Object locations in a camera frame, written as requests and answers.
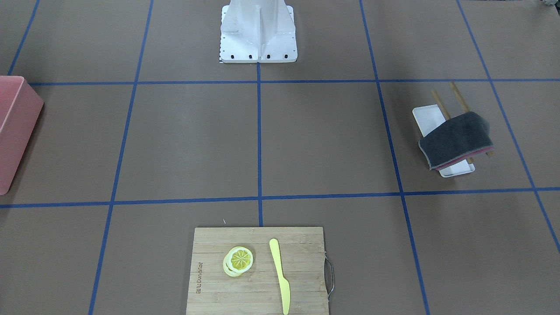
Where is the wooden rack rod outer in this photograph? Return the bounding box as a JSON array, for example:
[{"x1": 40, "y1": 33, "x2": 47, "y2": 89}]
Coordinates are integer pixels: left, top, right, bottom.
[{"x1": 449, "y1": 80, "x2": 495, "y2": 164}]

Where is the yellow lemon slice toy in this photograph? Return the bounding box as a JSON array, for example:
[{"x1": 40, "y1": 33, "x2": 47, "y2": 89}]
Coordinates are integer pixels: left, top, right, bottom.
[{"x1": 223, "y1": 246, "x2": 254, "y2": 277}]

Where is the wooden rack rod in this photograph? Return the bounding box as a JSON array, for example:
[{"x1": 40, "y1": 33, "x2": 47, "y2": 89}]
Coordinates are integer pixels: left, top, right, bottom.
[
  {"x1": 449, "y1": 80, "x2": 495, "y2": 164},
  {"x1": 431, "y1": 89, "x2": 468, "y2": 170}
]

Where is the pink plastic bin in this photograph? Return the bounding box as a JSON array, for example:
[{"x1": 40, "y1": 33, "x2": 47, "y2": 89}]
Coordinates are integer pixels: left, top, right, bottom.
[{"x1": 0, "y1": 76, "x2": 44, "y2": 195}]

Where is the grey pink cleaning cloth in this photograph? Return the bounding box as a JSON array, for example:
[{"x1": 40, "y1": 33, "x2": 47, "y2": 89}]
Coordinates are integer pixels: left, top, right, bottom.
[{"x1": 418, "y1": 112, "x2": 495, "y2": 170}]

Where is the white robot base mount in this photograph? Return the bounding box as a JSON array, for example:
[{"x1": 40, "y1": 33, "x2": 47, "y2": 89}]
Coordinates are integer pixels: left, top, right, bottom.
[{"x1": 219, "y1": 0, "x2": 298, "y2": 63}]

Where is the white towel rack tray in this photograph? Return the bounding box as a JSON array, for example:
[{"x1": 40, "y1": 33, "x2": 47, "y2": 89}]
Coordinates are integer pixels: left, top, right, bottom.
[{"x1": 412, "y1": 104, "x2": 476, "y2": 178}]

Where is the bamboo cutting board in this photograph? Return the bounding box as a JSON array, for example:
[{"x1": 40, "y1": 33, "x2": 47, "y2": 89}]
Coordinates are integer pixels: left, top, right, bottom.
[{"x1": 186, "y1": 227, "x2": 329, "y2": 315}]

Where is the yellow plastic knife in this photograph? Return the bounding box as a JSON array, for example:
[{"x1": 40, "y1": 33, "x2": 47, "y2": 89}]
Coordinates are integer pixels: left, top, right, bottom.
[{"x1": 269, "y1": 238, "x2": 291, "y2": 315}]

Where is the wooden rack rod inner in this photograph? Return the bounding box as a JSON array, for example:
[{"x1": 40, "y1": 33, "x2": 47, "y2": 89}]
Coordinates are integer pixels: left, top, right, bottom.
[{"x1": 431, "y1": 89, "x2": 468, "y2": 170}]

